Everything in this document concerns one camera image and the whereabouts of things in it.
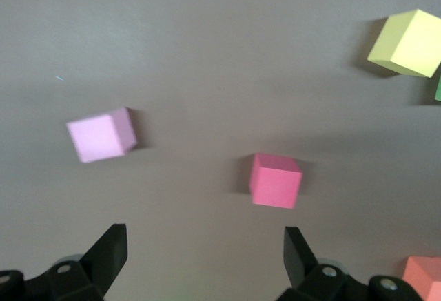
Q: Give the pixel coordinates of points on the yellow foam block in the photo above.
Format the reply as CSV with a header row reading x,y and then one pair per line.
x,y
410,42

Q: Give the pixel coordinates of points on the light pink foam block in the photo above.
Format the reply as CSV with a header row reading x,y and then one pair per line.
x,y
100,137

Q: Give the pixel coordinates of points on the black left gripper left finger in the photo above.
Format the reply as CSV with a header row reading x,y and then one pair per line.
x,y
93,273

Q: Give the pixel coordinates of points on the green foam block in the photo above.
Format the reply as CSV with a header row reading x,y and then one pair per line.
x,y
438,89

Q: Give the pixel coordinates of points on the orange foam block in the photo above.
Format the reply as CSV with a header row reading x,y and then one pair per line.
x,y
423,277

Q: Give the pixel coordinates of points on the brown table cover mat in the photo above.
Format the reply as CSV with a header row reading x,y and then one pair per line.
x,y
206,56

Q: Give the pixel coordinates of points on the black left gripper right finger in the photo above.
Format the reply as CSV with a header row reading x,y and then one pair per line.
x,y
310,280

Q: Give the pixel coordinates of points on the dark pink foam block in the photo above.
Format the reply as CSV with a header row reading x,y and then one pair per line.
x,y
275,184

